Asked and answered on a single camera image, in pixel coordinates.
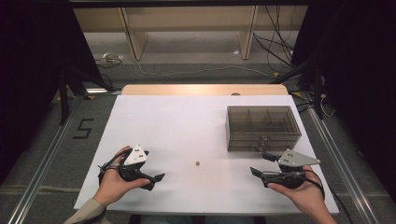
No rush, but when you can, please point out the light wooden table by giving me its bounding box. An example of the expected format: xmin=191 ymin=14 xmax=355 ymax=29
xmin=120 ymin=83 xmax=290 ymax=96

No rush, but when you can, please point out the smoky transparent drawer box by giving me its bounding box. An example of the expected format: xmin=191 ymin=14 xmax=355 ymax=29
xmin=225 ymin=105 xmax=303 ymax=153

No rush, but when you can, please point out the black curtain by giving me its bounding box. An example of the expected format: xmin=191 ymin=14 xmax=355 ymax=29
xmin=290 ymin=0 xmax=396 ymax=195
xmin=0 ymin=0 xmax=106 ymax=186

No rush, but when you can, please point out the person's right hand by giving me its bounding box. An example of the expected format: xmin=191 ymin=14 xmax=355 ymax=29
xmin=267 ymin=164 xmax=327 ymax=217

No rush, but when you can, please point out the black metal stand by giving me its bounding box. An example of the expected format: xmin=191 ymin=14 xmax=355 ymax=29
xmin=273 ymin=57 xmax=325 ymax=120
xmin=58 ymin=65 xmax=116 ymax=126

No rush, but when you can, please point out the bundle of black cables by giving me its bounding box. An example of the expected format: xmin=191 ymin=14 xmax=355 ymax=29
xmin=251 ymin=5 xmax=297 ymax=70

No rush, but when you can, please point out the person's left hand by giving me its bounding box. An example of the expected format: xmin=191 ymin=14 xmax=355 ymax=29
xmin=92 ymin=146 xmax=150 ymax=208

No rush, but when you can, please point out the white table board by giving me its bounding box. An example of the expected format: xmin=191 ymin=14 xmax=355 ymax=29
xmin=73 ymin=94 xmax=340 ymax=217

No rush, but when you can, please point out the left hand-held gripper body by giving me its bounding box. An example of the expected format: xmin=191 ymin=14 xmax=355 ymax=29
xmin=118 ymin=144 xmax=149 ymax=183

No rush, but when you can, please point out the coiled pale cable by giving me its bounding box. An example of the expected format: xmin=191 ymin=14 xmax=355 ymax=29
xmin=93 ymin=52 xmax=125 ymax=69

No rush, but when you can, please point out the metal floor rail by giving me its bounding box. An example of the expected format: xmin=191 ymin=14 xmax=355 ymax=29
xmin=306 ymin=106 xmax=381 ymax=224
xmin=7 ymin=94 xmax=86 ymax=224

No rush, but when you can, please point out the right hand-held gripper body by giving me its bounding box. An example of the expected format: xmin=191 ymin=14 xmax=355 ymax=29
xmin=276 ymin=148 xmax=321 ymax=190

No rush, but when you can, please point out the light wooden shelf unit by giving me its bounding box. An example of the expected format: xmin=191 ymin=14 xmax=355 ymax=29
xmin=73 ymin=5 xmax=309 ymax=62

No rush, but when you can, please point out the thin black floor cable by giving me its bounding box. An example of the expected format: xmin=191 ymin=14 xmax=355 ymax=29
xmin=329 ymin=189 xmax=355 ymax=224

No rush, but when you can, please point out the short white cable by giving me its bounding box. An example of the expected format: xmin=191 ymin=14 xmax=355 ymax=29
xmin=319 ymin=92 xmax=336 ymax=119

